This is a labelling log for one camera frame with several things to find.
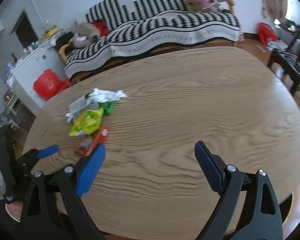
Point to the brown plush toy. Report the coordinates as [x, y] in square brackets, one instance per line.
[86, 33]

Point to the red snack wrapper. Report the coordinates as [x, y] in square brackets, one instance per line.
[96, 138]

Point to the pink printed pillow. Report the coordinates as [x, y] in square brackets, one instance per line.
[205, 0]

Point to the person's left hand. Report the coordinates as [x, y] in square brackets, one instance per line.
[13, 210]

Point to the yellow box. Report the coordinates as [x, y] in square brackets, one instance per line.
[52, 32]

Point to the black wooden chair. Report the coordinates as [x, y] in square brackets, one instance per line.
[296, 32]
[288, 67]

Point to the white cabinet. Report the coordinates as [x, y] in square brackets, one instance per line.
[37, 62]

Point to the white tissue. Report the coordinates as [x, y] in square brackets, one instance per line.
[106, 95]

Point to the red plastic bag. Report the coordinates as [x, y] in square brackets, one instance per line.
[266, 33]

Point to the red cloth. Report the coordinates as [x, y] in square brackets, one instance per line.
[102, 28]

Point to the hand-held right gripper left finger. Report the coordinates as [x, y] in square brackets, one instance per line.
[90, 170]

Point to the yellow green snack packet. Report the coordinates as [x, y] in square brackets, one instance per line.
[88, 121]

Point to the wooden sofa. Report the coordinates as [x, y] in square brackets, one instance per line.
[62, 52]

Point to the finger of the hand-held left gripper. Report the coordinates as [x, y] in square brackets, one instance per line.
[48, 151]

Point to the small white shelf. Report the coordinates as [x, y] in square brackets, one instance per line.
[13, 110]

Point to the red bear-shaped stool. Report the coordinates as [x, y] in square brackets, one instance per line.
[48, 83]

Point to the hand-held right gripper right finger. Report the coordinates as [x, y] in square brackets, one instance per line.
[210, 167]

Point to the black and white striped sofa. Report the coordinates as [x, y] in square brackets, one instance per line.
[152, 30]

